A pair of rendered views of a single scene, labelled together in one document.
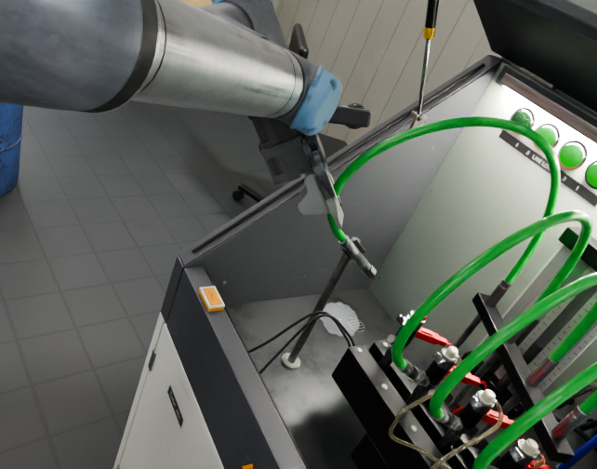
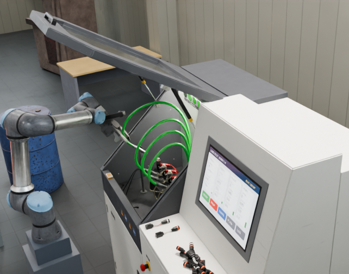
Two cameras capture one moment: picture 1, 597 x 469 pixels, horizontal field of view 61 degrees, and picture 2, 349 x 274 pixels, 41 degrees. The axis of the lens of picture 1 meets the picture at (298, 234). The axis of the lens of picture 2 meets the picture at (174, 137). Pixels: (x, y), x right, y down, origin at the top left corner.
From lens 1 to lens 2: 199 cm
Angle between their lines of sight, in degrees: 19
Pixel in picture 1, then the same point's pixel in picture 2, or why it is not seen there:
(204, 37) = (63, 118)
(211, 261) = (110, 167)
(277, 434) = (123, 198)
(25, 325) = (78, 234)
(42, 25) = (42, 126)
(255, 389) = (119, 192)
